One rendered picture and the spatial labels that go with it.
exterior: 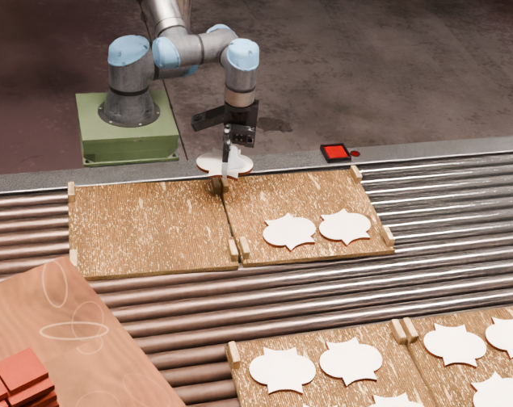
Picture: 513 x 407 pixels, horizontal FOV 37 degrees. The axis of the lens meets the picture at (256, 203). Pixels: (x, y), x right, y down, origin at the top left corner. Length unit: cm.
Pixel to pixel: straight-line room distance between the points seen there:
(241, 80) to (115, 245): 52
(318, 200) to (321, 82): 247
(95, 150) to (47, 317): 76
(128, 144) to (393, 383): 105
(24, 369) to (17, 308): 33
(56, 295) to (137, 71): 83
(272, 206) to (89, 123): 62
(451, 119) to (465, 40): 103
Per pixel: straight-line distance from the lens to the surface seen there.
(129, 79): 231
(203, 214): 207
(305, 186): 221
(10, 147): 395
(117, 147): 231
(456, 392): 179
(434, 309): 198
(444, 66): 503
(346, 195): 220
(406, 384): 177
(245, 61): 185
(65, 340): 163
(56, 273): 177
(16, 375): 139
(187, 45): 190
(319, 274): 197
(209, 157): 207
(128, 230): 202
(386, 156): 243
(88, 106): 246
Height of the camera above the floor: 228
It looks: 39 degrees down
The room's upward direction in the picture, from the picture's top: 7 degrees clockwise
